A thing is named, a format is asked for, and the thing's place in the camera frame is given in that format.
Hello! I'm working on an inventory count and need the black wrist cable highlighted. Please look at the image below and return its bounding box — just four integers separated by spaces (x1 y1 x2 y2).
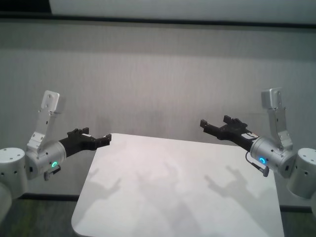
43 164 62 181
244 151 270 178

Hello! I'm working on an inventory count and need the black wall board rail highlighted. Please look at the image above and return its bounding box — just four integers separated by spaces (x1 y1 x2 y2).
0 11 316 27

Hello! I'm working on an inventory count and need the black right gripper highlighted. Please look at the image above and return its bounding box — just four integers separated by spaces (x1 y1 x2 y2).
199 115 259 152

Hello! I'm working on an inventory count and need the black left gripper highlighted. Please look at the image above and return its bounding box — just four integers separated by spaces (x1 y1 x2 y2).
59 127 113 159

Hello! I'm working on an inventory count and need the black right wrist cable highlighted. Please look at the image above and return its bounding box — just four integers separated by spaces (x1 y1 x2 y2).
244 151 270 178

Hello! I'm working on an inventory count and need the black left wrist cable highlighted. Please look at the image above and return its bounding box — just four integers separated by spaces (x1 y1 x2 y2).
43 164 62 181

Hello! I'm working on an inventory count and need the white wall board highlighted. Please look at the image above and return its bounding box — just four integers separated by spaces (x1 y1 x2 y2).
48 0 316 23

